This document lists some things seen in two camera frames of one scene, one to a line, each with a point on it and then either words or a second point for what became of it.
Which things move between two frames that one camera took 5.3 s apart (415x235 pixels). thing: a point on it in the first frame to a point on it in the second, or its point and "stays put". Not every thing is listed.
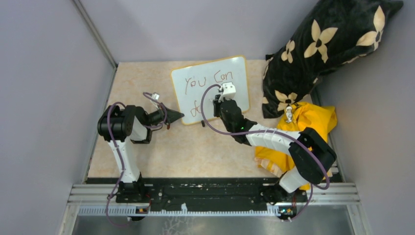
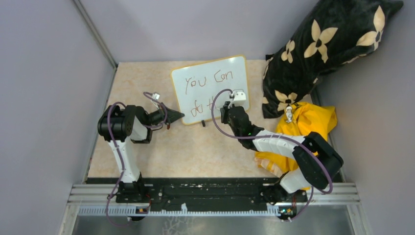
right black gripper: x=217 y=105 to x=224 y=120
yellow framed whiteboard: x=190 y=81 stays put
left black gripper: x=172 y=115 stays put
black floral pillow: x=332 y=33 stays put
